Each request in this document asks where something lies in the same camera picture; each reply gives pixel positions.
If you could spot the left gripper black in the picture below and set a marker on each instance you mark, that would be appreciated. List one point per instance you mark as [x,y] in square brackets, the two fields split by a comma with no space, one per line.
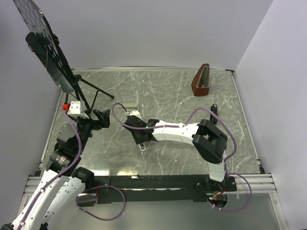
[103,120]

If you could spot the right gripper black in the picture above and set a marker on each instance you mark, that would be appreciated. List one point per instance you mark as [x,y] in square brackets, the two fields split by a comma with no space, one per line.
[137,140]

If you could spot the blue stapler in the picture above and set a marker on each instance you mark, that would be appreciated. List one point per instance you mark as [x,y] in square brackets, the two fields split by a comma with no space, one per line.
[142,147]

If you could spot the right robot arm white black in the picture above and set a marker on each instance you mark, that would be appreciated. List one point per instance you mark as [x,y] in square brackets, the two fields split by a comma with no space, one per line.
[209,141]

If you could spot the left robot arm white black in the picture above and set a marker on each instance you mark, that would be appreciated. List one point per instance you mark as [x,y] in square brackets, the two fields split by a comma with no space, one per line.
[62,181]

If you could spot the beige stapler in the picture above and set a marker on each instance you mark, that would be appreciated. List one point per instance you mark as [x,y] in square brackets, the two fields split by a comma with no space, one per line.
[131,106]

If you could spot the black tripod stand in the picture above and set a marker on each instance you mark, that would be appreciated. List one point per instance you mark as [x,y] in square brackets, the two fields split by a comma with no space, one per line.
[79,95]

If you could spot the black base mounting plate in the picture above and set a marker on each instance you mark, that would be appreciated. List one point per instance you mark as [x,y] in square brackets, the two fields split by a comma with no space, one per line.
[195,187]

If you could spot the brown wooden metronome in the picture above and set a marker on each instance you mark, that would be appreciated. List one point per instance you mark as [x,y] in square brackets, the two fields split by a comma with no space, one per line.
[200,83]

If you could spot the black perforated panel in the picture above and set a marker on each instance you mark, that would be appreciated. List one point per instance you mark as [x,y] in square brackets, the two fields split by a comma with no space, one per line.
[44,44]

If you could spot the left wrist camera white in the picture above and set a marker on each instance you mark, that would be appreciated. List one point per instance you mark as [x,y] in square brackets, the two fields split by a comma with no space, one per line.
[75,109]

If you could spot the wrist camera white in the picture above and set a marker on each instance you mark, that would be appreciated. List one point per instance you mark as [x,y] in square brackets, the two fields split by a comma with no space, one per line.
[75,109]
[134,113]

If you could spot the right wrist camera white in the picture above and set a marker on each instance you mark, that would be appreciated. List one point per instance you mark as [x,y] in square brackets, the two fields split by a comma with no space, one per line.
[134,113]

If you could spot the aluminium rail frame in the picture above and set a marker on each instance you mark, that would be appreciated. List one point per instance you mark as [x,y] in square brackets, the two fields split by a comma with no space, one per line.
[259,183]

